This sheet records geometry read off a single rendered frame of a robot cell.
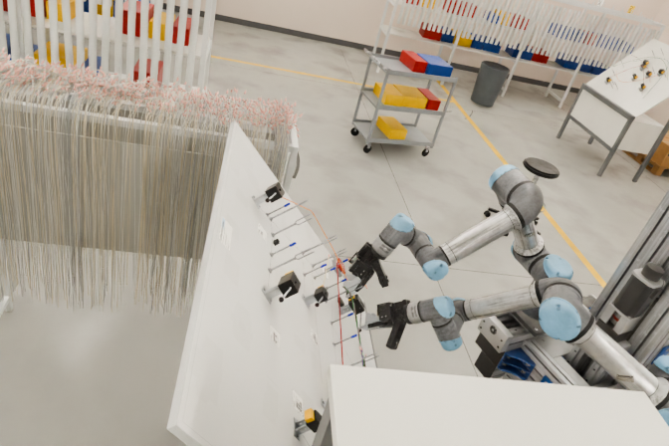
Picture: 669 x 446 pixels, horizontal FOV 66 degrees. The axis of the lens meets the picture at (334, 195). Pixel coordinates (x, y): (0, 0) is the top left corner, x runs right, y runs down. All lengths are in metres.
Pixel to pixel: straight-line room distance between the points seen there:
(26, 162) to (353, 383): 1.91
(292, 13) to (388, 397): 9.12
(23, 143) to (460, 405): 2.00
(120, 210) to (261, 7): 7.56
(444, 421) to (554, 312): 0.99
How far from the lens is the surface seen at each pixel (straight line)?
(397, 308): 1.90
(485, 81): 8.60
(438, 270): 1.73
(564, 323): 1.69
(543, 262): 2.16
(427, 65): 5.68
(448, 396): 0.77
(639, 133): 7.64
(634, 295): 2.07
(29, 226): 2.56
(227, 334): 1.14
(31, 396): 3.05
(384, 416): 0.71
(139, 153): 2.26
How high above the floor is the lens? 2.40
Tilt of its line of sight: 30 degrees down
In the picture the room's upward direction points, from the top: 15 degrees clockwise
